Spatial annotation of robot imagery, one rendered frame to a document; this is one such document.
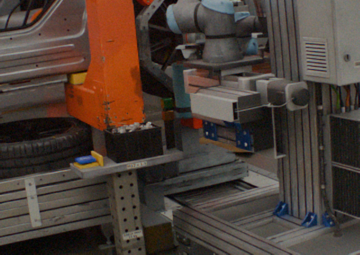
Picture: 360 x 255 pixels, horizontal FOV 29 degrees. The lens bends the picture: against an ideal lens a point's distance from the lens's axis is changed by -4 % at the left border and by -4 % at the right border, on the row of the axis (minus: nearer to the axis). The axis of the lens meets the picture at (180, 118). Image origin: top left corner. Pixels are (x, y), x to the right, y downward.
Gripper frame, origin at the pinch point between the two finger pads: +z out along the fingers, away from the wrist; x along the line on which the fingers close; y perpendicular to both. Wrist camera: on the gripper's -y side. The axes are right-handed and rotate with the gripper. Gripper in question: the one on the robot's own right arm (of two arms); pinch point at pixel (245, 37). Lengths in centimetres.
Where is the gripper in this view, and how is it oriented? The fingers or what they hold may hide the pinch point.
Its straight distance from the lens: 343.1
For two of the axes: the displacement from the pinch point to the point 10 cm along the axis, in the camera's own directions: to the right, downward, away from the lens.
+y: -1.0, -9.8, -1.8
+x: 4.3, 1.2, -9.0
